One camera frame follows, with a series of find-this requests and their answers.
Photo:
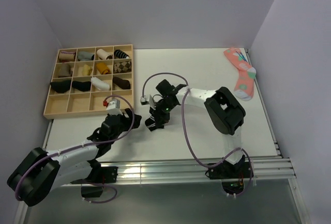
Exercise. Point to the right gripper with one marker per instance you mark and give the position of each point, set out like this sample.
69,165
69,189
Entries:
160,118

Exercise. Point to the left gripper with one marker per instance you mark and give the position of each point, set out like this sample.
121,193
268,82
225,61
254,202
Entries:
129,121

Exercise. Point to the black sock with white stripes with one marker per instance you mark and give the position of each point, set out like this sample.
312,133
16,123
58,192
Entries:
153,124

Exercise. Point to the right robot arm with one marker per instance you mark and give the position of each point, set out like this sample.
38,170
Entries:
225,112

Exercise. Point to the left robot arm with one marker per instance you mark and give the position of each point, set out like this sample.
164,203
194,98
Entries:
42,171

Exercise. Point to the dark brown rolled sock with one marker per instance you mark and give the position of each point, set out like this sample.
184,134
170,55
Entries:
122,83

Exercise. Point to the white rolled sock third row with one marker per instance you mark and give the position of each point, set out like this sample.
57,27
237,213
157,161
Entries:
99,84

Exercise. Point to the brown checkered rolled sock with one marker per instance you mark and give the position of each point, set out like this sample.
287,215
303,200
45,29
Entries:
123,67

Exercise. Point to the mustard yellow rolled sock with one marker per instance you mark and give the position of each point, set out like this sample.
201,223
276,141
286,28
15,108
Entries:
103,68

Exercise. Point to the wooden compartment tray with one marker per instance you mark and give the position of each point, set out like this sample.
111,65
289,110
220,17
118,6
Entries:
84,79

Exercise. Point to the black white striped rolled sock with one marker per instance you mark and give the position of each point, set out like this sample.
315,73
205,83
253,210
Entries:
120,54

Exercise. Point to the white rolled sock top row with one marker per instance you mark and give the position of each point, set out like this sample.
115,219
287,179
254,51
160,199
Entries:
104,55

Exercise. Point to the black rolled sock left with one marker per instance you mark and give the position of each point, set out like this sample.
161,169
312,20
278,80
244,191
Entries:
61,86

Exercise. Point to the brown grey rolled sock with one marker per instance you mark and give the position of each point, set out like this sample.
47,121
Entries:
64,71

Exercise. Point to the pink patterned sock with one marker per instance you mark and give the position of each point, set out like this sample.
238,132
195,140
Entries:
244,88

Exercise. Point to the beige rolled sock purple trim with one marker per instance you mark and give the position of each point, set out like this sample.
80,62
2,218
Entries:
66,56

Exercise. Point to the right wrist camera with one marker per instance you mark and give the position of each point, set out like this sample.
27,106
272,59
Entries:
147,100

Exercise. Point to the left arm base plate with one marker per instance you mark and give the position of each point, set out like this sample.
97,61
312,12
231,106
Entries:
100,175

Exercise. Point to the black box under rail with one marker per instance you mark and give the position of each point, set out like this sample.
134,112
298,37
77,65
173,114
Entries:
91,191

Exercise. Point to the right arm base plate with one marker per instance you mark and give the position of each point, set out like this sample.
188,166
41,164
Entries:
227,170

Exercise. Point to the aluminium rail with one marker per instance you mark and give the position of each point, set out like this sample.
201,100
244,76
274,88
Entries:
174,192

